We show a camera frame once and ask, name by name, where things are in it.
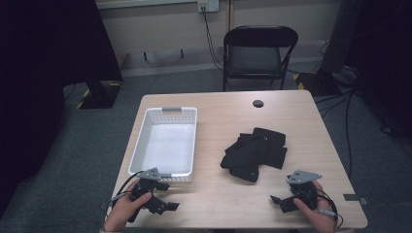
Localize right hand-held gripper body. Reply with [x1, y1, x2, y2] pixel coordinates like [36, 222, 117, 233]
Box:
[281, 170, 324, 210]

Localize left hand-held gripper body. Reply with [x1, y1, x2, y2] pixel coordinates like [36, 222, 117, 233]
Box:
[127, 167, 171, 224]

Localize white plastic basket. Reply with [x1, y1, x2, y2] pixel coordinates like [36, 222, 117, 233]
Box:
[127, 107, 198, 183]

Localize black cloth garment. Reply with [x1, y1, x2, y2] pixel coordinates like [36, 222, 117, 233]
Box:
[220, 126, 289, 183]

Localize person's right hand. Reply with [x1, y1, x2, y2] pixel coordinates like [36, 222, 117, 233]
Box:
[292, 180, 338, 233]

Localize person's left hand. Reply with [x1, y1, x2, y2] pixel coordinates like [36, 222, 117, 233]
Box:
[102, 180, 153, 233]

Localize black stand base yellow stripes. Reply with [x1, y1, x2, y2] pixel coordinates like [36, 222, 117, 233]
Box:
[292, 71, 345, 98]
[76, 80, 123, 111]

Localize black folding chair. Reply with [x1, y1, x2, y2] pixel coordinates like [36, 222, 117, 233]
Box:
[222, 24, 299, 92]

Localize dark curtain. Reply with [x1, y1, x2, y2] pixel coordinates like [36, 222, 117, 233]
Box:
[0, 0, 124, 218]
[344, 0, 412, 139]

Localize grey upright column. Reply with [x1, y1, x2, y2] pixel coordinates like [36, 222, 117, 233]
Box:
[320, 0, 364, 75]

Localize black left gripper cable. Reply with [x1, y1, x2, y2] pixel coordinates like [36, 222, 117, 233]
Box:
[108, 170, 144, 208]

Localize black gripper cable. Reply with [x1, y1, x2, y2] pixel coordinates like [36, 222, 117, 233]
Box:
[108, 170, 144, 208]
[315, 188, 344, 227]

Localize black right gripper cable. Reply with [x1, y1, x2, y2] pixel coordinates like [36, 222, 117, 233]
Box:
[315, 188, 344, 227]

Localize black floor cable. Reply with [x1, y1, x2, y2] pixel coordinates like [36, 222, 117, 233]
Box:
[313, 86, 359, 180]

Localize black wall cable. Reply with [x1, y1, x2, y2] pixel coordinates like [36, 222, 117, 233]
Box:
[201, 7, 225, 72]

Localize white wall outlet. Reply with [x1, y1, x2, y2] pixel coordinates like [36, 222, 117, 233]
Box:
[197, 0, 221, 14]

